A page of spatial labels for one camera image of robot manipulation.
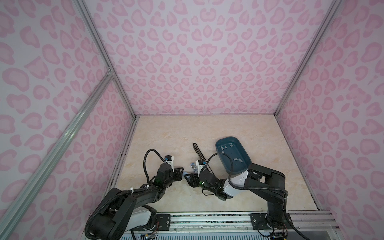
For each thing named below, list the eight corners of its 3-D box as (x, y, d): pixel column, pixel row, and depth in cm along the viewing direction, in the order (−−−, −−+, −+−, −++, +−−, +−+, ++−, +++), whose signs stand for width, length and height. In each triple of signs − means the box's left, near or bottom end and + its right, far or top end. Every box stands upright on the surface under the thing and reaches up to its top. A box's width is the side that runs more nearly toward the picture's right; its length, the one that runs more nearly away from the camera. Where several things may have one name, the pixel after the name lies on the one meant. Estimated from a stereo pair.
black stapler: (203, 162, 96) (203, 160, 94) (192, 146, 104) (192, 144, 102) (206, 160, 97) (206, 158, 95) (195, 144, 105) (195, 142, 103)
